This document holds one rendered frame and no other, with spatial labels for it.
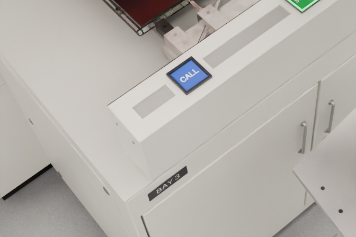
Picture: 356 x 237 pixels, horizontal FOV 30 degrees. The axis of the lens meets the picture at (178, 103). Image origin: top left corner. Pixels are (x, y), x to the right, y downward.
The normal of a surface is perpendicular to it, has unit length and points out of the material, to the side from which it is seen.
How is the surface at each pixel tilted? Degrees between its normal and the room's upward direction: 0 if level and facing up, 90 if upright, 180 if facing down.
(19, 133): 90
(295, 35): 90
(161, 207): 90
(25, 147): 90
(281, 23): 0
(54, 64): 0
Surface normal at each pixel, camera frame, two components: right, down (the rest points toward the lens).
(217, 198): 0.61, 0.62
